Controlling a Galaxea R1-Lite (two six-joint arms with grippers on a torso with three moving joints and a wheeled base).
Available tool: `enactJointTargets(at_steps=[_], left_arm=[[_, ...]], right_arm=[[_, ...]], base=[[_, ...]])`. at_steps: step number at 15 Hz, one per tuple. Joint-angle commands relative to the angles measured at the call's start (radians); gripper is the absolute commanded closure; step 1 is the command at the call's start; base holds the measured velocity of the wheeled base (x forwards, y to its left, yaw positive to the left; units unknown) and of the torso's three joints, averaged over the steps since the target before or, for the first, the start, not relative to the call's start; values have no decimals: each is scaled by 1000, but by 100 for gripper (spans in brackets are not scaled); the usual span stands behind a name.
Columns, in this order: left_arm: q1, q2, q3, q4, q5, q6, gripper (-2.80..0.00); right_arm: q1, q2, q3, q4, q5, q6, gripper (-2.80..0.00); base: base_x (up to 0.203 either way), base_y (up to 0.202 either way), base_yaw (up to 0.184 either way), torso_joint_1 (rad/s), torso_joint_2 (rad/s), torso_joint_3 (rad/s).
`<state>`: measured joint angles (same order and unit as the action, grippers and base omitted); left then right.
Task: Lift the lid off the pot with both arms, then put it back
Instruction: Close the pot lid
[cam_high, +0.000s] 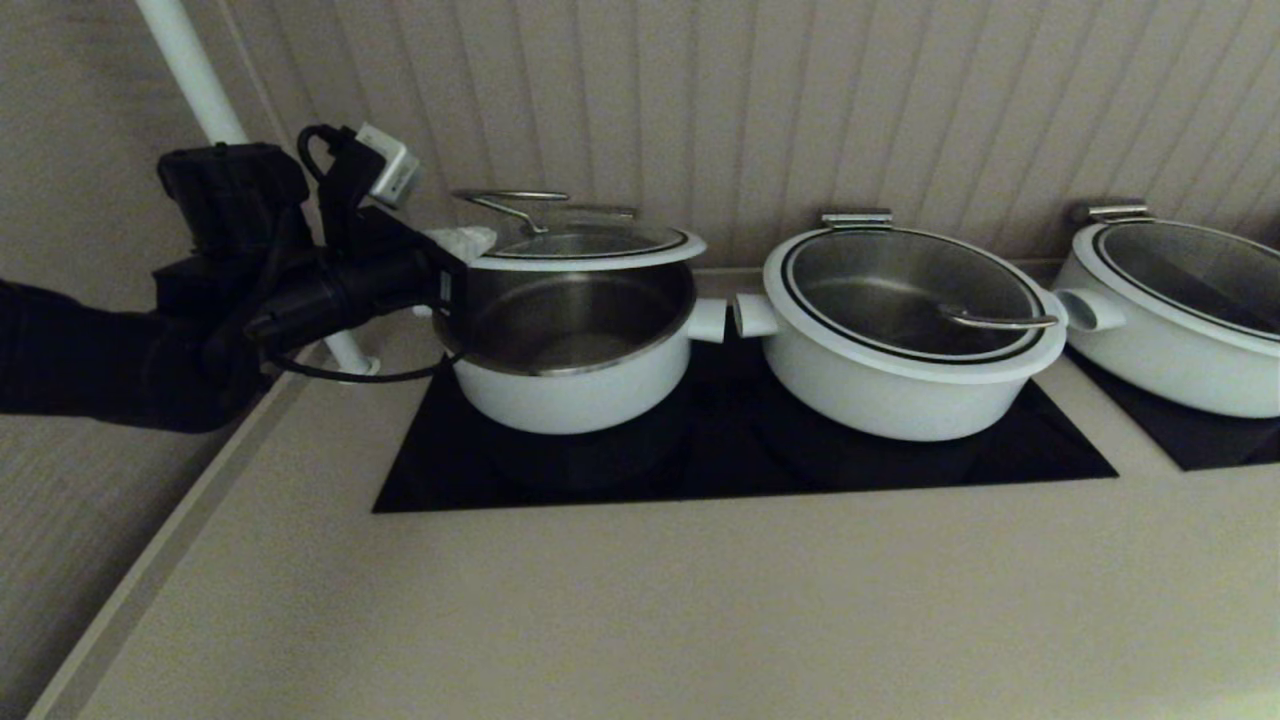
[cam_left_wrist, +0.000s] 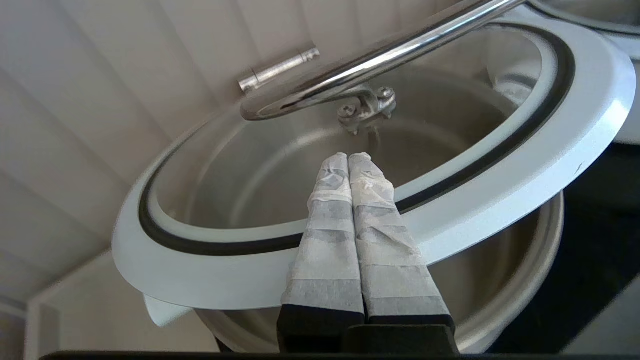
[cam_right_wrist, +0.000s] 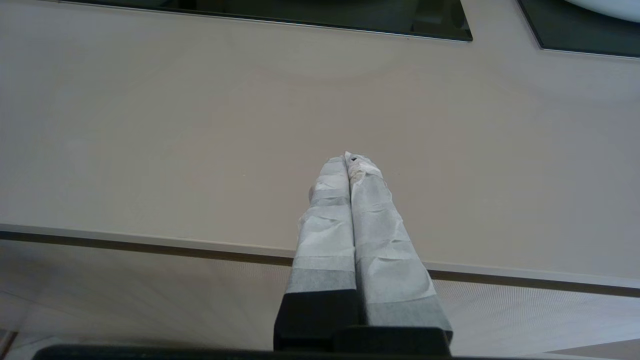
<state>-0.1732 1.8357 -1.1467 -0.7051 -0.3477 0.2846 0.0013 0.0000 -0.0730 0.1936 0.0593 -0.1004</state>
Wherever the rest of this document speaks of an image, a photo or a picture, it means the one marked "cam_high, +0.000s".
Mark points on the white cooking pot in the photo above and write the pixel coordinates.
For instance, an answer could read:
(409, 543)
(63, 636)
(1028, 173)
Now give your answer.
(1150, 360)
(880, 400)
(590, 400)

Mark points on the white round pipe flange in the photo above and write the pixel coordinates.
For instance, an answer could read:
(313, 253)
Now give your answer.
(362, 366)

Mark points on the long black glass cooktop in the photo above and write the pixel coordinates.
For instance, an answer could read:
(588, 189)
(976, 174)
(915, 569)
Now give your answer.
(720, 460)

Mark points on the white vertical pipe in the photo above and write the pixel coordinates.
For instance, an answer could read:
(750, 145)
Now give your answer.
(195, 70)

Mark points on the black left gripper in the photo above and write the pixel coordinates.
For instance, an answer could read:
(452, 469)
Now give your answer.
(410, 265)

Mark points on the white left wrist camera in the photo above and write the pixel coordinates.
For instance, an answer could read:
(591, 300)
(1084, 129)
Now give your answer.
(390, 165)

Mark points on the short black glass cooktop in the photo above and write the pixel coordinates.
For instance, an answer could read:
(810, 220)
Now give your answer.
(1190, 440)

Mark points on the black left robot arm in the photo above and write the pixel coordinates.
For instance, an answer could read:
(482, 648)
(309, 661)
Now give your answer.
(130, 350)

